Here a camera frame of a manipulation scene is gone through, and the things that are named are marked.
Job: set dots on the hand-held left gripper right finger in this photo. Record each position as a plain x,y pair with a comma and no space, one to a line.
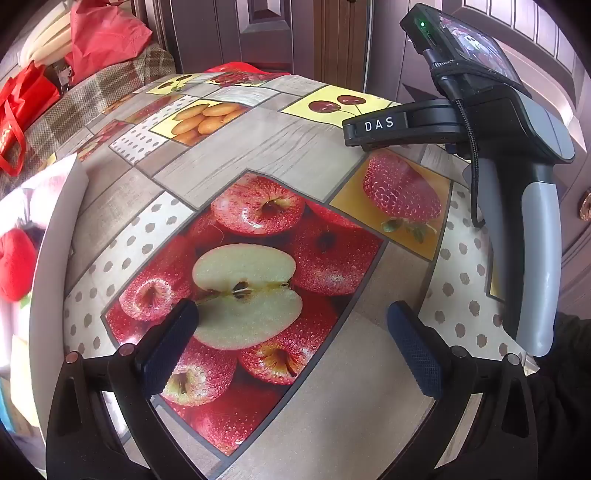
415,351

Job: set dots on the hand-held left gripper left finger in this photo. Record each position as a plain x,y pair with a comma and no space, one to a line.
170,347

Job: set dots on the white cardboard box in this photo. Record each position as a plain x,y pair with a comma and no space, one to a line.
55,240

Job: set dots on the red plush apple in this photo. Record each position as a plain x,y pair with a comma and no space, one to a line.
16,263

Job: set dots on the person's dark clothing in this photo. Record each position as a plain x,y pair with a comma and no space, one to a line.
568,392

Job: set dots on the fruit printed tablecloth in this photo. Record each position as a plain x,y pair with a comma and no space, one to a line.
295,152

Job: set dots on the plaid sofa cover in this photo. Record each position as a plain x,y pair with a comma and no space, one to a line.
92,97

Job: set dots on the red plastic bag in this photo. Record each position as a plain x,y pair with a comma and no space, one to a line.
240,68

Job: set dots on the shiny red tote bag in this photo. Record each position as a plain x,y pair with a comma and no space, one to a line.
23,106

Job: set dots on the red cloth bag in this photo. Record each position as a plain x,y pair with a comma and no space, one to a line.
106,37

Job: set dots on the cream foam rolls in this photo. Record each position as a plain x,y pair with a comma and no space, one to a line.
46,44

